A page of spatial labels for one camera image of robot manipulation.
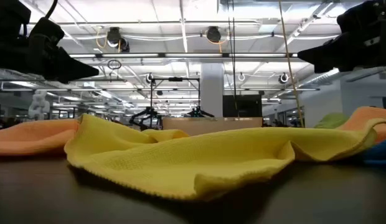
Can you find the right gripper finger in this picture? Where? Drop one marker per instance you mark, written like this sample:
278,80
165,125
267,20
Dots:
333,54

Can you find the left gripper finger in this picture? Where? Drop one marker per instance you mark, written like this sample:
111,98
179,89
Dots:
71,70

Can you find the orange microfiber towel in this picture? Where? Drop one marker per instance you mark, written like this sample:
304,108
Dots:
31,137
373,112

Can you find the yellow microfiber towel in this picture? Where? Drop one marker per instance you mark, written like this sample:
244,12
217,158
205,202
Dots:
180,161

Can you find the green microfiber towel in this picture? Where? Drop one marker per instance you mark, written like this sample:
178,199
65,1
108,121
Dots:
331,120

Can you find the blue microfiber towel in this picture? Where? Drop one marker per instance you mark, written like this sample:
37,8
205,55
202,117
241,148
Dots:
381,154

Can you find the white robot figure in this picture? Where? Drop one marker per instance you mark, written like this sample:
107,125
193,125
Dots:
39,105

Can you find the ceiling light strip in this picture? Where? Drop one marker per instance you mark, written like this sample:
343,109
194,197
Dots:
130,55

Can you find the black rectangular panel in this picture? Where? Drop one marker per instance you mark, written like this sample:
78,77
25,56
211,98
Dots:
242,105

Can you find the white square column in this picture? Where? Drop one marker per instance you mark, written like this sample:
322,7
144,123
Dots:
212,90

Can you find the tan cardboard box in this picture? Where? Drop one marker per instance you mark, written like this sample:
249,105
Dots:
211,124

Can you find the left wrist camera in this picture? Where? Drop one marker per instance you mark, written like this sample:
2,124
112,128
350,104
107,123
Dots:
45,31

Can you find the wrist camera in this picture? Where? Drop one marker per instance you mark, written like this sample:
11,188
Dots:
45,31
358,15

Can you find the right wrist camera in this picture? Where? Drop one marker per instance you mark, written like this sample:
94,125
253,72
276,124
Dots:
358,15

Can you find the black background rig frame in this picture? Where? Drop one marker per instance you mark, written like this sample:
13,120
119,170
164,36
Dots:
175,79

